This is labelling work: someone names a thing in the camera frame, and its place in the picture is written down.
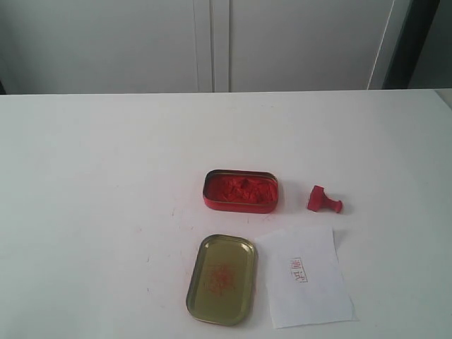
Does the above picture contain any red stamp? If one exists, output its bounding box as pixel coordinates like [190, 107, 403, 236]
[307, 185, 343, 213]

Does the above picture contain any red ink tin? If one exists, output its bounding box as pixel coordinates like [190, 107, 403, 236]
[202, 169, 278, 214]

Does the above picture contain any gold tin lid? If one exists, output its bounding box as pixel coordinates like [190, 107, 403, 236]
[186, 234, 257, 326]

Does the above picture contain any white paper sheet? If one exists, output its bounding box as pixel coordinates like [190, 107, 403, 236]
[256, 226, 356, 328]

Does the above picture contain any white cabinet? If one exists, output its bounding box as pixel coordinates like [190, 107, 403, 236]
[1, 1, 409, 94]

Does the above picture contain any dark door frame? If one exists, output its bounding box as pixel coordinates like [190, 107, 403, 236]
[382, 0, 441, 90]

